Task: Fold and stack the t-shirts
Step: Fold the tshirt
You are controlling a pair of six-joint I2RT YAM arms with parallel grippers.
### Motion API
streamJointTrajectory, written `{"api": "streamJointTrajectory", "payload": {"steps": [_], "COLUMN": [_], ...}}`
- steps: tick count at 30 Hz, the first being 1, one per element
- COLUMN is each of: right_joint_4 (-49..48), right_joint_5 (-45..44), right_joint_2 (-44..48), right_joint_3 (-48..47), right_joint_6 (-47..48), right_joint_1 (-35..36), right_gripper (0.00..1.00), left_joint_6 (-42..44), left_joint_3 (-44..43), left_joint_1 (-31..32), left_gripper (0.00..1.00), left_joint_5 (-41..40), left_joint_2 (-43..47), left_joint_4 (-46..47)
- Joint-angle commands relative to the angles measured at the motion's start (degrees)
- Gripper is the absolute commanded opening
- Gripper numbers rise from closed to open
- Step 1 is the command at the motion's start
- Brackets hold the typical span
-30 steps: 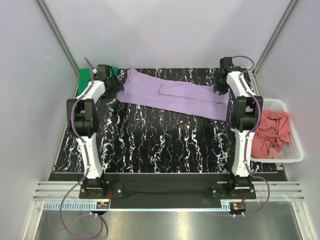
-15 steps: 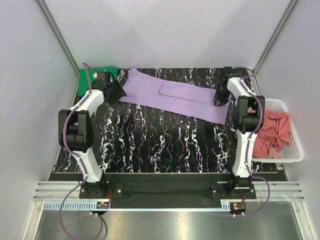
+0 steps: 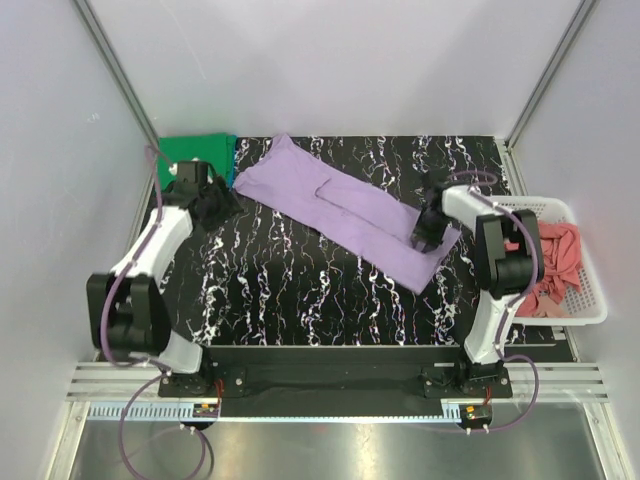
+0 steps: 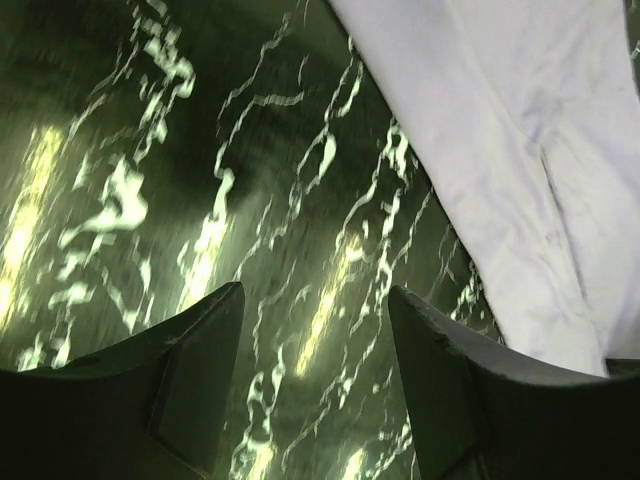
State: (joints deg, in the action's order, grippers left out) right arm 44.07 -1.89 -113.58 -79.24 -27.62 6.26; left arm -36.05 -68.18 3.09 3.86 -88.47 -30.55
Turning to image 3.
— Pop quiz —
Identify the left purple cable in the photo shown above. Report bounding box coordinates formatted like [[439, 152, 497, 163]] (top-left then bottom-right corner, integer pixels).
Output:
[[99, 144, 216, 476]]

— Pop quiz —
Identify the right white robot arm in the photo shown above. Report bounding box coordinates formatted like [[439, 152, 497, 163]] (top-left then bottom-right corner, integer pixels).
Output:
[[411, 172, 544, 385]]

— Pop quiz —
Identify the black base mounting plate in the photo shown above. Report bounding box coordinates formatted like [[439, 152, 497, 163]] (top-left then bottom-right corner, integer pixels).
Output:
[[159, 346, 513, 421]]

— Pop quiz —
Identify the purple t shirt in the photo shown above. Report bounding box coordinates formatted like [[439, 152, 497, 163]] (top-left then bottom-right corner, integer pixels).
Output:
[[233, 134, 461, 294]]

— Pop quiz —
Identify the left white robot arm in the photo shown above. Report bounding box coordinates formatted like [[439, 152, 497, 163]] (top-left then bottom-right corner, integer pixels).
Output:
[[86, 176, 241, 374]]

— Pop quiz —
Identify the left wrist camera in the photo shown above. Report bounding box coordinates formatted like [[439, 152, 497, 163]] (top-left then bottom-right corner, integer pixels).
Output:
[[170, 160, 209, 193]]

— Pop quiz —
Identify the red t shirt in basket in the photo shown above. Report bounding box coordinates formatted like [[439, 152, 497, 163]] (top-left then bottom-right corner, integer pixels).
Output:
[[516, 221, 583, 318]]

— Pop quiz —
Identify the white plastic laundry basket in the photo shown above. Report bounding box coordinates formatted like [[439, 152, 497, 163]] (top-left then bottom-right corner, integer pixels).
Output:
[[487, 196, 610, 326]]

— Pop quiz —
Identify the aluminium frame rail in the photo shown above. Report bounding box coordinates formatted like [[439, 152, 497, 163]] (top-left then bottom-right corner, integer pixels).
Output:
[[64, 363, 609, 404]]

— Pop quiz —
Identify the white slotted cable duct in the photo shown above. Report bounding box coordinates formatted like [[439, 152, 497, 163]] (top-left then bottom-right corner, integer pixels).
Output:
[[88, 401, 461, 424]]

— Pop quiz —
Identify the folded green t shirt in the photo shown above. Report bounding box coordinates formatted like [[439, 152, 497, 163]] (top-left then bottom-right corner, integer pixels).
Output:
[[158, 133, 227, 181]]

